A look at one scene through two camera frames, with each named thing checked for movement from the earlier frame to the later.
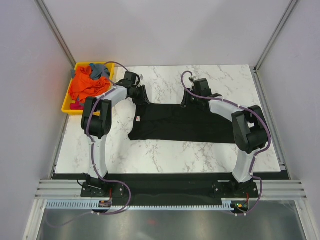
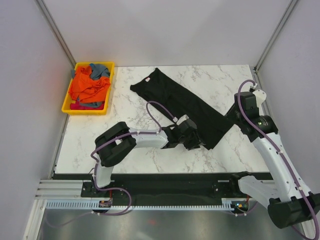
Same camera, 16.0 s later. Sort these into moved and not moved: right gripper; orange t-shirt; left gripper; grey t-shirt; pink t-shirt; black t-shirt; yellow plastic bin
Moved: left gripper; right gripper; black t-shirt
Not moved: grey t-shirt; orange t-shirt; pink t-shirt; yellow plastic bin
